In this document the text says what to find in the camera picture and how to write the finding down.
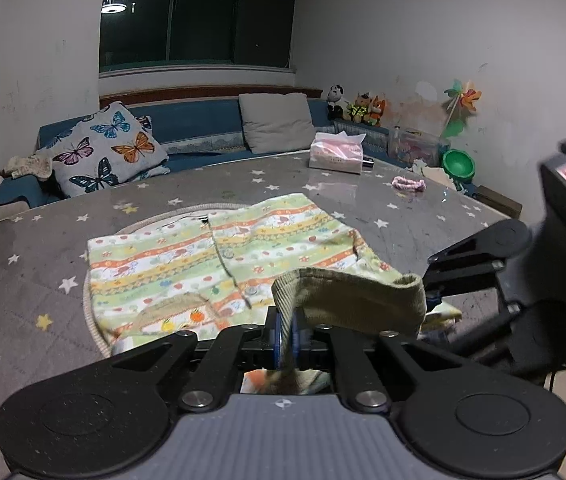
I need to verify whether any patterned green baby jacket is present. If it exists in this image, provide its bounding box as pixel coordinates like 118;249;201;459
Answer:
85;192;464;396

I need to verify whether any butterfly printed pillow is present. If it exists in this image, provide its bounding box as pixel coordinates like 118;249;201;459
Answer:
52;101;170;197

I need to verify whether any green plastic bowl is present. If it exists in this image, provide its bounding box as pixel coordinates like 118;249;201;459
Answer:
442;149;476;183

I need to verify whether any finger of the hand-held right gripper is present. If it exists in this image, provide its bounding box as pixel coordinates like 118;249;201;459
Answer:
426;295;521;356
426;232;506;293

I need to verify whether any grey star printed tablecloth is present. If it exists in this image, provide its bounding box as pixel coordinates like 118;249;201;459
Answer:
0;152;514;480

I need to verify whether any plush toy in yellow vest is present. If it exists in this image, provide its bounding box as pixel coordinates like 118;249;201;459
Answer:
345;92;375;125

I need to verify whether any panda plush toy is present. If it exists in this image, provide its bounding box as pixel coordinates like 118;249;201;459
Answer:
326;85;346;121

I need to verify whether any colourful pinwheel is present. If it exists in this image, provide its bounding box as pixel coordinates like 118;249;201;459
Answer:
443;79;482;138

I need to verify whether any pink hair scrunchie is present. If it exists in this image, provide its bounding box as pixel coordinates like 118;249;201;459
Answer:
392;176;427;193

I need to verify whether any plain grey pillow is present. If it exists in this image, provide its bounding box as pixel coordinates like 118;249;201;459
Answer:
238;92;316;155

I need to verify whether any blue sofa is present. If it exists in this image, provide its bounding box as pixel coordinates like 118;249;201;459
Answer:
0;87;394;223

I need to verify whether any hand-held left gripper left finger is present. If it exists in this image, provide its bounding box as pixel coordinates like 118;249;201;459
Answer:
108;308;286;413

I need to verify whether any brown box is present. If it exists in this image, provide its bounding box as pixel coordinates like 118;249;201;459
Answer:
476;185;523;218

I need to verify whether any clear plastic storage box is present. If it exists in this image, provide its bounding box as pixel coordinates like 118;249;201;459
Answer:
388;127;450;167

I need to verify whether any orange fox plush toy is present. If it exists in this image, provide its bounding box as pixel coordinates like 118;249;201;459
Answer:
367;95;388;127

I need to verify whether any pink tissue pack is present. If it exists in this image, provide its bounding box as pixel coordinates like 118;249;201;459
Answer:
307;131;366;175

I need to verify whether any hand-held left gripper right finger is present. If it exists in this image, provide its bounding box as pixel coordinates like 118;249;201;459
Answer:
288;310;469;413

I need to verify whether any dark window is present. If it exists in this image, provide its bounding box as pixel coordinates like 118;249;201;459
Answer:
99;0;298;78

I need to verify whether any beige crumpled cloth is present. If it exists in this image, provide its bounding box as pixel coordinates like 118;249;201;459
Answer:
2;154;54;180

